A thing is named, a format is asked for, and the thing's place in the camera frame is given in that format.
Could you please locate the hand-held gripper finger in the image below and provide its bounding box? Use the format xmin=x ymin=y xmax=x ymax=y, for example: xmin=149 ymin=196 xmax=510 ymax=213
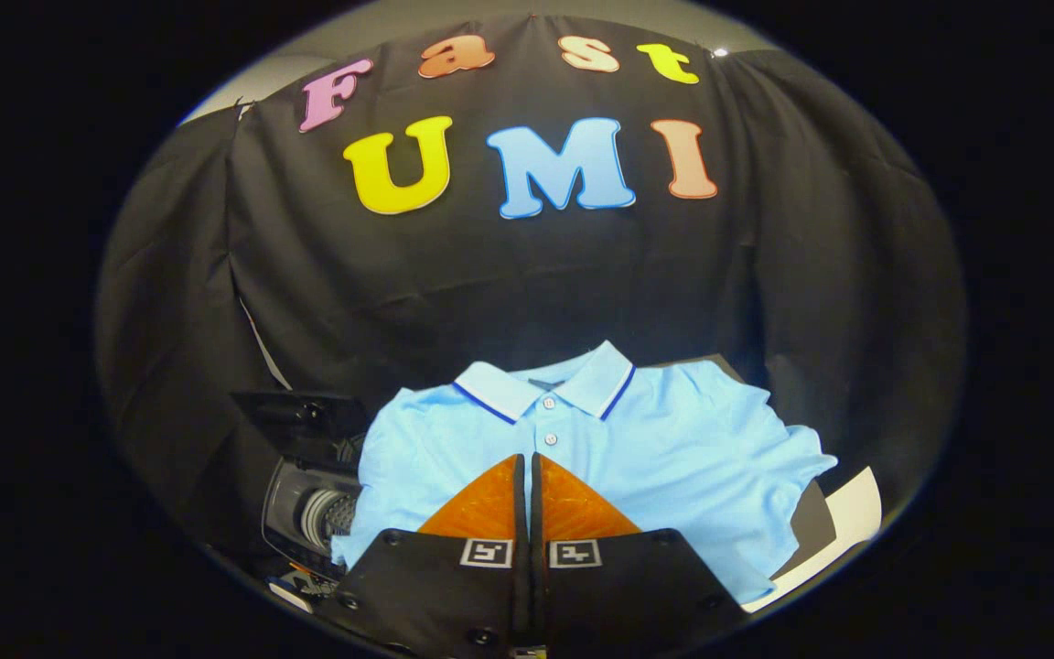
xmin=330 ymin=453 xmax=530 ymax=659
xmin=530 ymin=451 xmax=752 ymax=658

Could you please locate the light blue polo shirt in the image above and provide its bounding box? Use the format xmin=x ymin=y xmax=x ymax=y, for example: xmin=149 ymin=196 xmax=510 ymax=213
xmin=330 ymin=340 xmax=839 ymax=605

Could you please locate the dark grey washing machine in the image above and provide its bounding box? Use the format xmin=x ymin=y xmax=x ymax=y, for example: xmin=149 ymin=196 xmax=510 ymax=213
xmin=260 ymin=453 xmax=365 ymax=583

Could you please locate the black backdrop cloth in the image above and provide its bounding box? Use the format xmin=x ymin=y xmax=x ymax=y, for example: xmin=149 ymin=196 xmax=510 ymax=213
xmin=95 ymin=14 xmax=967 ymax=559

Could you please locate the white sheet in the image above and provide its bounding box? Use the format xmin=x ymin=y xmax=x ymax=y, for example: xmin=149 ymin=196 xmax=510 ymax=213
xmin=742 ymin=467 xmax=883 ymax=612

